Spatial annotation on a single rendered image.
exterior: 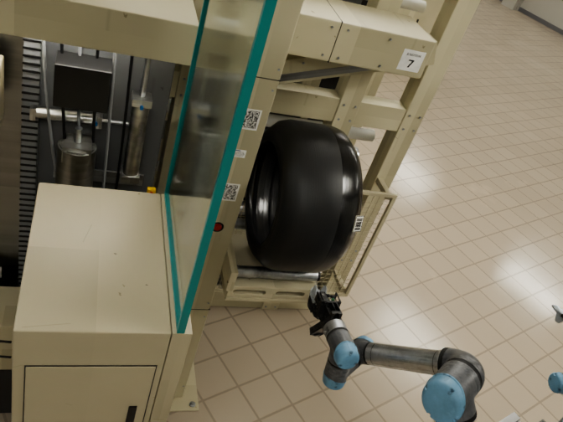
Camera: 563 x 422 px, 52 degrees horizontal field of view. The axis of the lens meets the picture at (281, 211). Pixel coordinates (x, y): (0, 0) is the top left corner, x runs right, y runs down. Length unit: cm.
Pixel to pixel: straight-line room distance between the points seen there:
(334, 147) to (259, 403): 144
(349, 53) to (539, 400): 245
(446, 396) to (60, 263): 105
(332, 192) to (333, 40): 53
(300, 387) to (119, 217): 166
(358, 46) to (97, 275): 118
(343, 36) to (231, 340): 174
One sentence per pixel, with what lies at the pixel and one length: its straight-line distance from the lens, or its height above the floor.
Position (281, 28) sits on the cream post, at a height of 182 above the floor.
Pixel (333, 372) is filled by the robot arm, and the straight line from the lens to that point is 188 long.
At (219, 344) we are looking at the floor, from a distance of 312.
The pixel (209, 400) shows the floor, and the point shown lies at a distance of 291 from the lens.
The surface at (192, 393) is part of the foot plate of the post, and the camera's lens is 290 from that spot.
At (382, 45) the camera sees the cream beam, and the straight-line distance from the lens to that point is 216.
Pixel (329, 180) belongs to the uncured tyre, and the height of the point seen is 138.
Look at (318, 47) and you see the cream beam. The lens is 208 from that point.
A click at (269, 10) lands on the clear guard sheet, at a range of 99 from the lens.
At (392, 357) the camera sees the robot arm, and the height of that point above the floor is 107.
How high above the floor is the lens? 237
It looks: 35 degrees down
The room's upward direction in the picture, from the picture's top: 20 degrees clockwise
